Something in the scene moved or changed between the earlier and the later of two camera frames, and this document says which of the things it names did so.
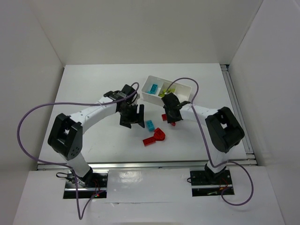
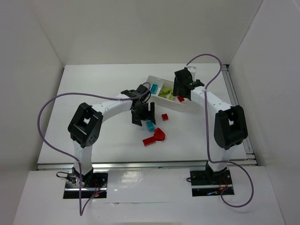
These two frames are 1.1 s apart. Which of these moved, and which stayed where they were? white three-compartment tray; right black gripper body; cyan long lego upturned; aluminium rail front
Moved: right black gripper body
Stayed: white three-compartment tray; aluminium rail front; cyan long lego upturned
